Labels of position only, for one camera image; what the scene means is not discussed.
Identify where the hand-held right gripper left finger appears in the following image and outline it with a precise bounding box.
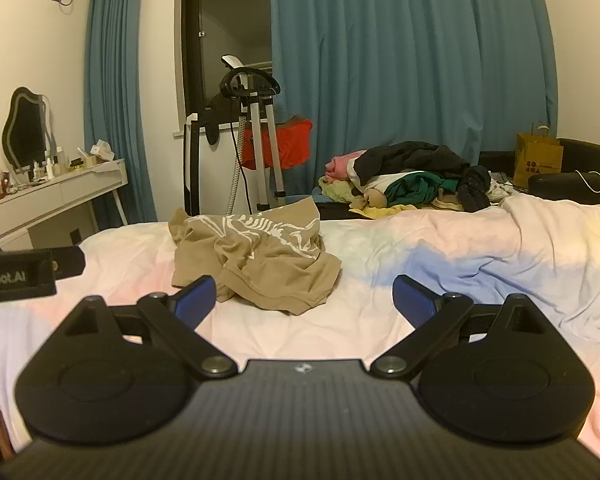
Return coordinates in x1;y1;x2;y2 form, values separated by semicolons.
60;275;238;380

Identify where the garment steamer stand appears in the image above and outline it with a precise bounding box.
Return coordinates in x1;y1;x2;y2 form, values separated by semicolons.
205;54;289;213

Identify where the brown paper bag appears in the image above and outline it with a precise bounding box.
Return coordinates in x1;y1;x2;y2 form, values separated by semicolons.
512;121;565;189

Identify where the wavy black mirror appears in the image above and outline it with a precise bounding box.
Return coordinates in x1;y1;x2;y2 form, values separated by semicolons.
1;86;52;169

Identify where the narrow blue curtain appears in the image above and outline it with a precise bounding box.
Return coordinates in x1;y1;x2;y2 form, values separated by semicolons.
83;0;159;224

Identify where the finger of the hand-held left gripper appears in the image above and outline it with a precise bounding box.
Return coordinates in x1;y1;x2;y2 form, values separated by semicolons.
39;246;87;282

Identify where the dark window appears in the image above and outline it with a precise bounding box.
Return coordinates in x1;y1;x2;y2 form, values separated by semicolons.
180;0;273;113

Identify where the red cloth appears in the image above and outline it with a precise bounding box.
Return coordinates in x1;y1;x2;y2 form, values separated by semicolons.
242;116;314;171

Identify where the beige skeleton print t-shirt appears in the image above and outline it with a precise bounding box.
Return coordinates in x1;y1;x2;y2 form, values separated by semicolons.
168;196;343;317

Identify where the pink cloth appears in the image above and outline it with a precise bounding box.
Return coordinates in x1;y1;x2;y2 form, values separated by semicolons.
324;149;369;182

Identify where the row of cosmetic bottles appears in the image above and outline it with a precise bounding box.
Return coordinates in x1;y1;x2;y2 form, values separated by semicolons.
0;146;81;197

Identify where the wide blue curtain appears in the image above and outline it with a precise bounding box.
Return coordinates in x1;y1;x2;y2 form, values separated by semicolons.
269;0;559;211

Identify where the green garment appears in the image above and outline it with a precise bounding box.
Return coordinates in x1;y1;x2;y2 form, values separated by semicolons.
384;172;449;207

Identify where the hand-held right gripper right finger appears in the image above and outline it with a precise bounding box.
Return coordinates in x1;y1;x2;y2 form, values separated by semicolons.
370;275;548;380

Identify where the tissue box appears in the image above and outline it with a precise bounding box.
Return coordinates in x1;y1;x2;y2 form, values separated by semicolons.
77;139;117;167

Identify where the white dressing table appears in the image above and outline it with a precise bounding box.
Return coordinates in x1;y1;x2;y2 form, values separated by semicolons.
0;158;130;252

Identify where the pile of mixed clothes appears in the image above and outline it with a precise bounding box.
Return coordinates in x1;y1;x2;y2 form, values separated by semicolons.
354;140;492;213

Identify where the pastel tie-dye duvet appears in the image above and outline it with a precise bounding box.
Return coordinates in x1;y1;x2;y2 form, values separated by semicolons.
0;192;600;466

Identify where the white panel with black frame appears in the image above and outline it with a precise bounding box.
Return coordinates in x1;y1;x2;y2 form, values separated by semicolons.
182;112;247;217

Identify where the black armchair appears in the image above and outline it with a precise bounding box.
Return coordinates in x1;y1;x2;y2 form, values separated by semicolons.
479;137;600;206

